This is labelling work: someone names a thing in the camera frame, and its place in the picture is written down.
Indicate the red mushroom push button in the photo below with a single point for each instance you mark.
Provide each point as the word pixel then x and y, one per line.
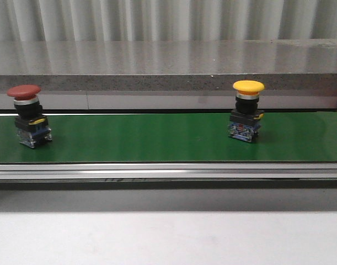
pixel 32 126

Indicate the green conveyor belt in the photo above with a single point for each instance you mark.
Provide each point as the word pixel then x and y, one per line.
pixel 188 137

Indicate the grey speckled stone counter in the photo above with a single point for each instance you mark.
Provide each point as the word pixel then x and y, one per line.
pixel 90 66

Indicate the white pleated curtain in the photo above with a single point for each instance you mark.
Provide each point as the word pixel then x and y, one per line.
pixel 166 20

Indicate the aluminium conveyor frame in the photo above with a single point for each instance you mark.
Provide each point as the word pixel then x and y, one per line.
pixel 85 173

